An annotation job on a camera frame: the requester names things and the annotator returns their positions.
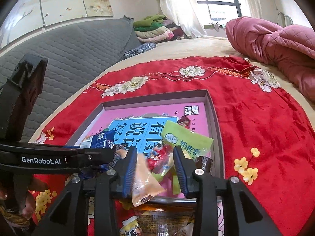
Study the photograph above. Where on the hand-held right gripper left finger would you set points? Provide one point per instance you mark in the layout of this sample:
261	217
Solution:
129	174

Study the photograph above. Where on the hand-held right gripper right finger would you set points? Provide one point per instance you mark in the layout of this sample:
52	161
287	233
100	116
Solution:
181	177

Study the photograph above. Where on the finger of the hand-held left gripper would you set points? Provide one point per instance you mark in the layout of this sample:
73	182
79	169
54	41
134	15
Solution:
98	158

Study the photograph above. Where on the small orange bread packet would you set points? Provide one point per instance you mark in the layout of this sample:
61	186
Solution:
145	182

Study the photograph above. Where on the blue wafer packet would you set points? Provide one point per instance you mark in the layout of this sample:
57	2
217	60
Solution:
101	139

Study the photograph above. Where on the dark brown chocolate bar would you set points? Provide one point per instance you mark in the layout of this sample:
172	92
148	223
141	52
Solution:
205	163

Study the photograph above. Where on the red milk candy packet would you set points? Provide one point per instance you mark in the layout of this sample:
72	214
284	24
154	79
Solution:
157	156

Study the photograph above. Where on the shallow grey cardboard box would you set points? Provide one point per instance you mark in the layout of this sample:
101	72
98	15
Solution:
214	132

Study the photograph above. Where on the person's left hand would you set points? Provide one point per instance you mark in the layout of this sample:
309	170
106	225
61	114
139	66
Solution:
27	206

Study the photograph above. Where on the large clear bread packet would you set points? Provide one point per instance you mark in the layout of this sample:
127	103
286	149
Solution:
165	221

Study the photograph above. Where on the yellow cartoon candy packet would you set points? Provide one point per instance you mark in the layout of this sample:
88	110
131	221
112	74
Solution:
130	228

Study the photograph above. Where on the red floral cloth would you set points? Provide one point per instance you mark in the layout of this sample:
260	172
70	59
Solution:
246	103

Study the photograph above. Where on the grey quilted headboard cover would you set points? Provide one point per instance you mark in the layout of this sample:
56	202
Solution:
73	54

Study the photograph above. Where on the blue patterned cloth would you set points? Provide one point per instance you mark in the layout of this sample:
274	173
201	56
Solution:
140	50

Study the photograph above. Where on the stack of folded clothes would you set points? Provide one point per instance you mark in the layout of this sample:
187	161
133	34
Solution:
152	32

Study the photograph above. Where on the pink quilted blanket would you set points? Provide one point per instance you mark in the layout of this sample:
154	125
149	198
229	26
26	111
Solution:
270	44

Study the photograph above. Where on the dark framed window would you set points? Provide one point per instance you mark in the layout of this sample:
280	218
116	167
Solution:
221	9

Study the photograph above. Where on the white sheer curtain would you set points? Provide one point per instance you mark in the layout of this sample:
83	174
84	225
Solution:
177	5
251	0

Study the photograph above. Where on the floral wall painting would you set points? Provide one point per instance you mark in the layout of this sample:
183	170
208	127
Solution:
61	2

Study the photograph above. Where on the white metal frame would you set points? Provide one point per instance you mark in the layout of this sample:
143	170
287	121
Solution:
286	17

